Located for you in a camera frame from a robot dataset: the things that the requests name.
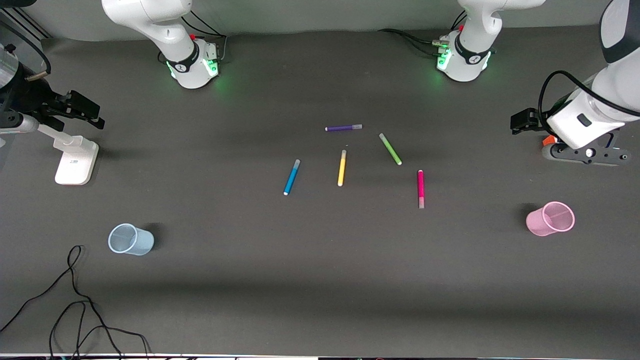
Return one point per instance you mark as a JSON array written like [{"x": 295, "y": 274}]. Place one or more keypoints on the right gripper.
[{"x": 31, "y": 98}]

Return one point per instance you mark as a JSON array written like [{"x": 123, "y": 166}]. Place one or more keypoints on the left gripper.
[{"x": 528, "y": 121}]

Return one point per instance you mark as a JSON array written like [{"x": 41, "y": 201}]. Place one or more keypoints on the pink marker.
[{"x": 420, "y": 187}]

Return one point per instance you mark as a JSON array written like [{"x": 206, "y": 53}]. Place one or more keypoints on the blue marker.
[{"x": 292, "y": 177}]

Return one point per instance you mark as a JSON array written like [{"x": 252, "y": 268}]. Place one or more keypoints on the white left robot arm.
[{"x": 475, "y": 30}]

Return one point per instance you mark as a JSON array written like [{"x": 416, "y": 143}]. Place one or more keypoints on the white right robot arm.
[{"x": 165, "y": 30}]

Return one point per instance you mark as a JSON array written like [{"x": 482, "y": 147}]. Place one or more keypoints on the colourful puzzle cube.
[{"x": 548, "y": 140}]

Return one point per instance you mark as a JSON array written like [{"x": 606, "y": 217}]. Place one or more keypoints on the translucent pink cup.
[{"x": 550, "y": 219}]

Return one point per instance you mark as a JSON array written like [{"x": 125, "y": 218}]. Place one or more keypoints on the translucent blue cup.
[{"x": 130, "y": 240}]

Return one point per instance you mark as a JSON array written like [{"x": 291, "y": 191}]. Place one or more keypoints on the green marker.
[{"x": 390, "y": 148}]

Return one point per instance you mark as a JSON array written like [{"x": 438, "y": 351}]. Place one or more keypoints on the purple marker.
[{"x": 342, "y": 128}]

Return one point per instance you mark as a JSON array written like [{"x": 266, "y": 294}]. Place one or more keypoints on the yellow marker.
[{"x": 342, "y": 168}]

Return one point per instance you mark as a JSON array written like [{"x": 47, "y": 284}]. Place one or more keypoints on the aluminium frame rail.
[{"x": 27, "y": 25}]

